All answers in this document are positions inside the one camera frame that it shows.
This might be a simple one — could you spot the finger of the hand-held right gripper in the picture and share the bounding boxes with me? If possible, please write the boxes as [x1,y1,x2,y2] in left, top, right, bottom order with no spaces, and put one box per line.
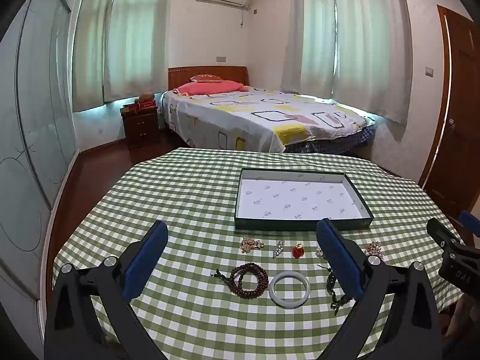
[459,210,480,234]
[427,217,464,250]

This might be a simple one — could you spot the brown wooden door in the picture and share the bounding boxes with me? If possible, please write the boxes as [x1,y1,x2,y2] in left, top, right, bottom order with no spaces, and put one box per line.
[418,4,480,241]

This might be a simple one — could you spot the green shallow cardboard box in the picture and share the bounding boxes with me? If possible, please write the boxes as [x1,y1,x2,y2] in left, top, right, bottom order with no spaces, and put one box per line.
[234,167,374,230]

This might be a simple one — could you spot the gold chain necklace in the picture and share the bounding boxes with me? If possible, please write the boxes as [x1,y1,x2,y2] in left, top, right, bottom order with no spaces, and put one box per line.
[240,236,266,252]

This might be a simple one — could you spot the pink pillow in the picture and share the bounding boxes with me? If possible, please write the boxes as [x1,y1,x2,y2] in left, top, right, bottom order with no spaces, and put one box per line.
[175,80,246,96]

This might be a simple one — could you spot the frosted glass wardrobe doors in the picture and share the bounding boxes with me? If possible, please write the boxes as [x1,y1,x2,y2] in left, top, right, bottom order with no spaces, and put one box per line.
[0,0,80,302]

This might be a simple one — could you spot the black cord pendant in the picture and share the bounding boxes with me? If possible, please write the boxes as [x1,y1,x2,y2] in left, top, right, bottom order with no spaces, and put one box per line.
[317,264,355,316]

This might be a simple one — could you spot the green checked tablecloth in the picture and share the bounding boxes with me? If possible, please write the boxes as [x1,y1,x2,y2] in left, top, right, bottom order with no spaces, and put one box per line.
[52,147,466,360]

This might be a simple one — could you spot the blue plaid bed cover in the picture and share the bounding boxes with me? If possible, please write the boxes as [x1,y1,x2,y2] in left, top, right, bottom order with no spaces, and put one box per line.
[290,125,376,154]

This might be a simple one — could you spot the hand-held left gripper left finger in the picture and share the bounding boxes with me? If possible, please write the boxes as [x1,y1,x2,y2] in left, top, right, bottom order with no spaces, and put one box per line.
[45,220,169,360]

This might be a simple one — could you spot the dark red bead bracelet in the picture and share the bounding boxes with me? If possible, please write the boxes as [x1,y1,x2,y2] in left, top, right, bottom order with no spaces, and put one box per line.
[211,262,269,301]

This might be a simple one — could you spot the white jade bangle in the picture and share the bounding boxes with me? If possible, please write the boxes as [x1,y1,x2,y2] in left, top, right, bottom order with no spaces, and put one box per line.
[269,271,311,309]

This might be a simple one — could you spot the dark wooden nightstand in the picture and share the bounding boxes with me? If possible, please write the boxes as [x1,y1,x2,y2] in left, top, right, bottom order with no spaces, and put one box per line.
[120,104,160,150]

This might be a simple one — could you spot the wooden headboard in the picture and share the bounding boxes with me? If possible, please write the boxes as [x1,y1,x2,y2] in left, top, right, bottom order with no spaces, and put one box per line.
[167,65,249,91]

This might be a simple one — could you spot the white sheer curtain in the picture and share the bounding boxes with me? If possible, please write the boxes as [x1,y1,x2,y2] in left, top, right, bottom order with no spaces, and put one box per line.
[103,0,170,104]
[71,0,115,112]
[283,0,338,98]
[332,0,413,125]

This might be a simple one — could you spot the bed with patterned sheet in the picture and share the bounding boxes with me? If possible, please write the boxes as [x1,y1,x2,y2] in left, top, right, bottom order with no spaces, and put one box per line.
[159,88,377,154]

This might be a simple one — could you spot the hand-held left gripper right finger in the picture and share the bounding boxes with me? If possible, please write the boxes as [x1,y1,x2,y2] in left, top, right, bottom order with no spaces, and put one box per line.
[316,218,443,360]

